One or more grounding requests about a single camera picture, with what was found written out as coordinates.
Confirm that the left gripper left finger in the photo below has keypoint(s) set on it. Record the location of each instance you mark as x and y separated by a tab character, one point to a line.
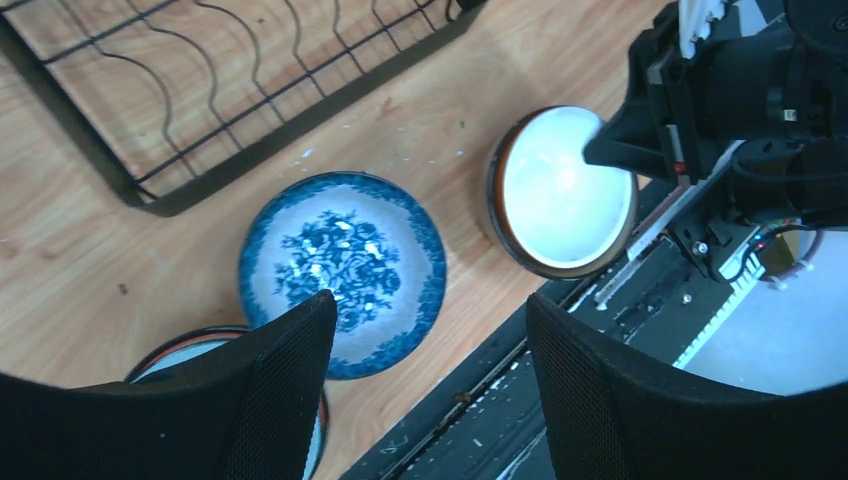
247	409

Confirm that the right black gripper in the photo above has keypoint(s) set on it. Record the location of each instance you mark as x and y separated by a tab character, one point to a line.
748	96

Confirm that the black wire dish rack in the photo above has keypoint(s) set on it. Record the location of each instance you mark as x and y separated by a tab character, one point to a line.
170	101

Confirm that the blue floral bowl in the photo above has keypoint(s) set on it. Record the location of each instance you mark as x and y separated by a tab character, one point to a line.
368	242

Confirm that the celadon bowl black rim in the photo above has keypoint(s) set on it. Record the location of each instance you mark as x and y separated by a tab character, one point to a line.
198	342

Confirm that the white bowl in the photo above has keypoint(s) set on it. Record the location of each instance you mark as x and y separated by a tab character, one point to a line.
553	213

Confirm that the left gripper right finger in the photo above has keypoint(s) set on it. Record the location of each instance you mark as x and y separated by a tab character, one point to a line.
613	412

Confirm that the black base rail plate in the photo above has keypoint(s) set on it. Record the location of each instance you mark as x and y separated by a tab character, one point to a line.
500	431

